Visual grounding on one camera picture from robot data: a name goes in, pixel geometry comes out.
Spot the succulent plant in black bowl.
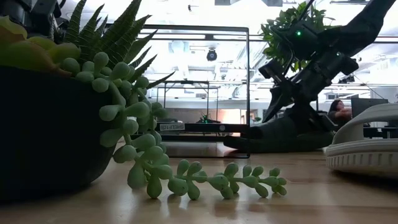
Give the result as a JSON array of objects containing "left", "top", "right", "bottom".
[{"left": 0, "top": 0, "right": 289, "bottom": 203}]

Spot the black background rig frame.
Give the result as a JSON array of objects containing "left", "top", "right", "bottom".
[{"left": 155, "top": 80, "right": 220, "bottom": 124}]

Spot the dark computer monitor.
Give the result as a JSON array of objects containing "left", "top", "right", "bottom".
[{"left": 351, "top": 97, "right": 389, "bottom": 119}]

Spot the grey rubber slide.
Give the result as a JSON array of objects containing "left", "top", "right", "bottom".
[{"left": 325, "top": 103, "right": 398, "bottom": 180}]

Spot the person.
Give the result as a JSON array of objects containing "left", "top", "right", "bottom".
[{"left": 328, "top": 98, "right": 353, "bottom": 126}]

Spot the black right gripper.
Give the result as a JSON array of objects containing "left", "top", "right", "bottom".
[{"left": 262, "top": 51, "right": 359, "bottom": 127}]

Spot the black metal frame wooden shelf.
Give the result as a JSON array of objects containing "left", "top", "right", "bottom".
[{"left": 132, "top": 24, "right": 251, "bottom": 159}]

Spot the leafy green potted plant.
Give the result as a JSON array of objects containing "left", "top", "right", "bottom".
[{"left": 260, "top": 1, "right": 341, "bottom": 73}]

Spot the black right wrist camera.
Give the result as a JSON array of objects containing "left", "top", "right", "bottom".
[{"left": 258, "top": 58, "right": 289, "bottom": 80}]

